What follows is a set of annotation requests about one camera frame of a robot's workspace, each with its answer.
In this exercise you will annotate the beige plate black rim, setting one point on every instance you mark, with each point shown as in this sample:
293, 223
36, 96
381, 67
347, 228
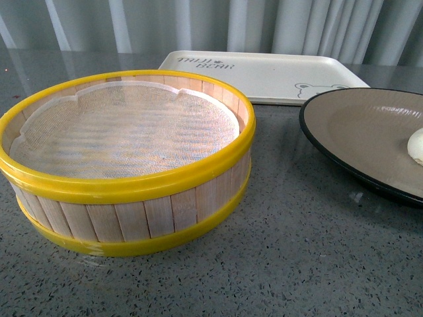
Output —
366, 131

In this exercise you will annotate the white steamed bun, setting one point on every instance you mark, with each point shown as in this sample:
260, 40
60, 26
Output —
415, 146

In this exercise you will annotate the cream bear serving tray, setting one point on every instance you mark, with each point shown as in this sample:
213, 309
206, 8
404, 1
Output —
267, 78

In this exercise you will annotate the white mesh steamer liner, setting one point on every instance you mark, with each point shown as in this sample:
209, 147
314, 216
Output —
123, 129

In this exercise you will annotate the yellow rimmed bamboo steamer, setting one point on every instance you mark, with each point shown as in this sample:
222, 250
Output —
134, 215

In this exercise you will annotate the grey white curtain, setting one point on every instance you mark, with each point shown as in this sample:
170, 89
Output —
369, 32

